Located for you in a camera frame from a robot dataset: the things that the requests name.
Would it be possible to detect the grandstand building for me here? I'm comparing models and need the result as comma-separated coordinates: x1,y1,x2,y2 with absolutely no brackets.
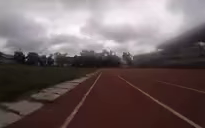
133,19,205,69

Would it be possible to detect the green grass field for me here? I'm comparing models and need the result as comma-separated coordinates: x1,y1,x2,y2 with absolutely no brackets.
0,64,99,105

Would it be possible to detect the grey concrete slab kerb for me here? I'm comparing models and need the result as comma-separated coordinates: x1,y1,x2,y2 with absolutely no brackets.
0,69,103,128

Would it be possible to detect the red running track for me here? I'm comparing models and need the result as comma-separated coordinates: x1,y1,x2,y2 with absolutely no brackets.
5,68,205,128

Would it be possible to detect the row of trees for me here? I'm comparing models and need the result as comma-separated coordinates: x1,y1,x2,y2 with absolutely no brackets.
0,49,135,68

